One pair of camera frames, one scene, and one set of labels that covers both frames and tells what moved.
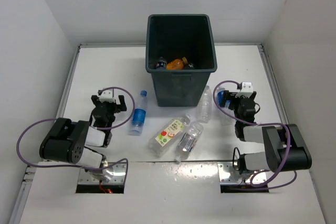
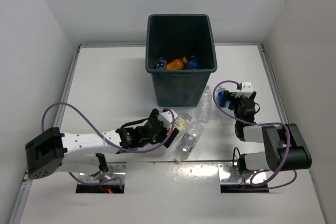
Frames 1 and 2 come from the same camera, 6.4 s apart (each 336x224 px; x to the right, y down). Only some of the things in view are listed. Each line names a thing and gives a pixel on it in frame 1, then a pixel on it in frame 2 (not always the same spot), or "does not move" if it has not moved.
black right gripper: [227, 96] does not move
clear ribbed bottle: [205, 106] does not move
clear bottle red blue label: [188, 141] does not move
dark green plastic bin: [176, 35] does not move
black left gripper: [118, 108] to [174, 132]
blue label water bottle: [138, 115] to [193, 64]
